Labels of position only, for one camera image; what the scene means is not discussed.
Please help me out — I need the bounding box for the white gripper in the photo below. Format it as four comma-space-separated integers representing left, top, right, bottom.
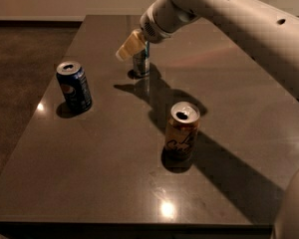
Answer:
116, 4, 175, 61

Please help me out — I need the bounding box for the silver blue redbull can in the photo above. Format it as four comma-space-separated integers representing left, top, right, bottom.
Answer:
133, 42, 150, 78

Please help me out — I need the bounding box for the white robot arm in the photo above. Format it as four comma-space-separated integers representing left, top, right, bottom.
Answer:
116, 0, 299, 102

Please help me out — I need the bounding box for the blue pepsi can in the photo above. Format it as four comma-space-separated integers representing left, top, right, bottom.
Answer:
56, 61, 92, 114

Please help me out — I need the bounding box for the orange la croix can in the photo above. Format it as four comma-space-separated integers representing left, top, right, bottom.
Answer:
164, 102, 200, 160

